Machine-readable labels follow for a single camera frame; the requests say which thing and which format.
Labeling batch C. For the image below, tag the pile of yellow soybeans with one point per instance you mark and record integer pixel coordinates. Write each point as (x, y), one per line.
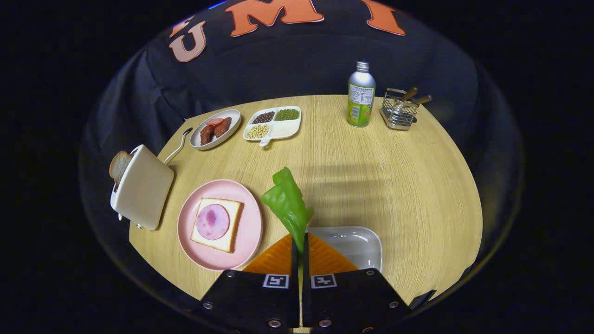
(257, 131)

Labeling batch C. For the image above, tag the toasted bread slice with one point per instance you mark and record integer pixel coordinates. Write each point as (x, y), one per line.
(119, 164)

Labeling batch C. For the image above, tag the green lettuce leaf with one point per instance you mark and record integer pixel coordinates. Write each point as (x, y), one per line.
(287, 204)

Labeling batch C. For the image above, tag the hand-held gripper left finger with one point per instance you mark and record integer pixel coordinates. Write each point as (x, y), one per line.
(260, 301)

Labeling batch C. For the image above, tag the pile of green beans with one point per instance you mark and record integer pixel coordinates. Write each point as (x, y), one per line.
(287, 114)

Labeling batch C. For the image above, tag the white toaster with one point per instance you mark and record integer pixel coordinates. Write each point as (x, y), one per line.
(144, 190)

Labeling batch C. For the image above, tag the black backdrop cloth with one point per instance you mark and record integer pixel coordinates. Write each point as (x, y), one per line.
(278, 69)

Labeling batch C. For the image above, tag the pink ham slice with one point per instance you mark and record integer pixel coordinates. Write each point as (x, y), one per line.
(212, 221)

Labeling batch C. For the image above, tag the pile of dark red beans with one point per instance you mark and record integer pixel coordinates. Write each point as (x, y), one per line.
(263, 117)

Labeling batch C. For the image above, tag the pink plate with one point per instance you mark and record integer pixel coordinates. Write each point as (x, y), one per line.
(250, 227)

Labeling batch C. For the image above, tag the brown meat piece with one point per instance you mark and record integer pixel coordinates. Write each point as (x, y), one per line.
(222, 127)
(206, 135)

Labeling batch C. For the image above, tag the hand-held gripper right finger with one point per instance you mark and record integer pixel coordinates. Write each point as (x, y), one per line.
(348, 301)

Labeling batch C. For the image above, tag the rectangular white plate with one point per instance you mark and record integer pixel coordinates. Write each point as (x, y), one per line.
(352, 246)

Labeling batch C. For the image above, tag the red sausage slice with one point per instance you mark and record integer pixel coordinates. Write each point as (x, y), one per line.
(214, 122)

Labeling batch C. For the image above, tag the white bread slice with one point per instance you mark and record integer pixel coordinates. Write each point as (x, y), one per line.
(234, 227)

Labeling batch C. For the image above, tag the divided white dish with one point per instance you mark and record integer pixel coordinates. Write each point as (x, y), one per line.
(284, 130)

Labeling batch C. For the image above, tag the silver and green bottle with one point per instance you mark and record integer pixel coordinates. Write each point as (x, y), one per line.
(361, 99)

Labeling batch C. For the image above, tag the round white plate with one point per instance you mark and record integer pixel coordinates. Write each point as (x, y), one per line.
(232, 134)

